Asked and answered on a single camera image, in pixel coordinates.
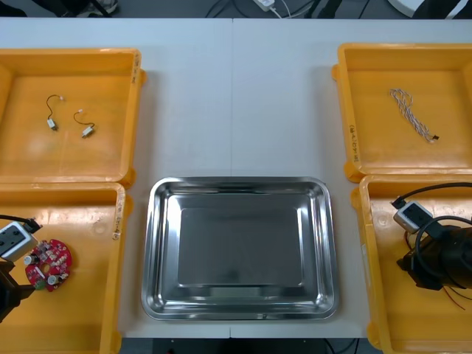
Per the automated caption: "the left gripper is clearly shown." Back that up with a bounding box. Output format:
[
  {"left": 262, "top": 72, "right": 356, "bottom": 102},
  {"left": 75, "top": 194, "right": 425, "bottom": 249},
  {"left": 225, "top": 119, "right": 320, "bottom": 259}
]
[{"left": 0, "top": 260, "right": 37, "bottom": 322}]

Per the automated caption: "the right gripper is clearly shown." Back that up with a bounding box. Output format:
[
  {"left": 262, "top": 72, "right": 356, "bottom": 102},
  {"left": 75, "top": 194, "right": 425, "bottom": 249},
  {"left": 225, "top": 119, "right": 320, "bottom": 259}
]
[{"left": 396, "top": 235, "right": 449, "bottom": 292}]

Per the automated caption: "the red black green-yellow harness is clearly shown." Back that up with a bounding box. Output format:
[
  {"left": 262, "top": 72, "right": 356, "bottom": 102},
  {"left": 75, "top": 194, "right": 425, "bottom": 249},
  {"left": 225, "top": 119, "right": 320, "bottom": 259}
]
[{"left": 404, "top": 231, "right": 472, "bottom": 308}]

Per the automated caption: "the round red circuit board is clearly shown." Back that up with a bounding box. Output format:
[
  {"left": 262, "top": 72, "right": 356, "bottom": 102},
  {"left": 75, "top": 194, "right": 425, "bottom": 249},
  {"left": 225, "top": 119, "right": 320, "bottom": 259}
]
[{"left": 24, "top": 238, "right": 74, "bottom": 293}]

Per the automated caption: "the blue-white twisted wire harness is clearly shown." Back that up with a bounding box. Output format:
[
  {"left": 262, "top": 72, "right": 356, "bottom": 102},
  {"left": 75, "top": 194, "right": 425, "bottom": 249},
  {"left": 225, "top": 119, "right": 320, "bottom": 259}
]
[{"left": 389, "top": 87, "right": 440, "bottom": 145}]

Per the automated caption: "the yellow-orange plastic bin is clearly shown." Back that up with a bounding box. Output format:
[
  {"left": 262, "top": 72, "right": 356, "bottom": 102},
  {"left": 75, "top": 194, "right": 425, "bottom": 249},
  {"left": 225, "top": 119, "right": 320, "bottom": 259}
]
[
  {"left": 350, "top": 174, "right": 472, "bottom": 354},
  {"left": 330, "top": 42, "right": 472, "bottom": 184},
  {"left": 0, "top": 47, "right": 148, "bottom": 187},
  {"left": 0, "top": 182, "right": 128, "bottom": 354}
]

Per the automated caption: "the black robot torso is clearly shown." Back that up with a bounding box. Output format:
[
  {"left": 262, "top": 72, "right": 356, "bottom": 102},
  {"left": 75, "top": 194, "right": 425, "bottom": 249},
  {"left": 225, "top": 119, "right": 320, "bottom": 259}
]
[{"left": 153, "top": 337, "right": 232, "bottom": 354}]

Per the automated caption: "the steel tray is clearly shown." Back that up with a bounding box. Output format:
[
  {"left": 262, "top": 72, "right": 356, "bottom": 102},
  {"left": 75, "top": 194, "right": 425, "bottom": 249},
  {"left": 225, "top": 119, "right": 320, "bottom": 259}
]
[{"left": 140, "top": 176, "right": 341, "bottom": 321}]

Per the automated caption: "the white round base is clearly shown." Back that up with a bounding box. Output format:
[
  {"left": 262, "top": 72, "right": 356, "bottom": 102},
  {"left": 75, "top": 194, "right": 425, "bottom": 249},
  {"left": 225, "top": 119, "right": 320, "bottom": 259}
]
[{"left": 386, "top": 0, "right": 421, "bottom": 18}]

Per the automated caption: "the white cable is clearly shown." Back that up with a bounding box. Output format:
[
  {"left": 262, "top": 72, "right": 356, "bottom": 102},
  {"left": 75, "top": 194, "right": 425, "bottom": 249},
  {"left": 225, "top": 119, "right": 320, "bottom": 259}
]
[{"left": 271, "top": 0, "right": 314, "bottom": 19}]

